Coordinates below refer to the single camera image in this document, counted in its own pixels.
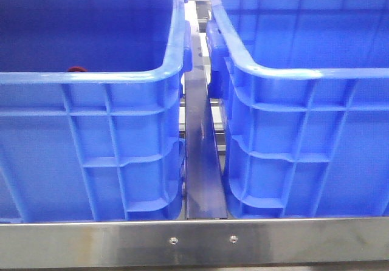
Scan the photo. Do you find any blue source bin with buttons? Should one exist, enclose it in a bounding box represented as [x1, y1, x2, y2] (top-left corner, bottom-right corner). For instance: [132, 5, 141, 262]
[1, 0, 191, 224]

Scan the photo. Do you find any blue target bin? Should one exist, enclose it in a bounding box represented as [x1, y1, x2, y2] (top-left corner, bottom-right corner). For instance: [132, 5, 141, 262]
[207, 0, 388, 218]

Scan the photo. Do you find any steel front frame rail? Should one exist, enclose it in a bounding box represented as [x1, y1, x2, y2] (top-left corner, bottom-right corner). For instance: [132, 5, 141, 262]
[1, 218, 388, 269]

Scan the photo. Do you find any dark steel divider rail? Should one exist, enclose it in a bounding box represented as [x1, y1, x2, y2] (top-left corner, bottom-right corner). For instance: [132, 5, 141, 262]
[185, 24, 228, 219]

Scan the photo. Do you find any red mushroom push button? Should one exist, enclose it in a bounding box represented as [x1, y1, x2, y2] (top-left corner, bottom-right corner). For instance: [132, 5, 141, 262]
[67, 66, 88, 72]

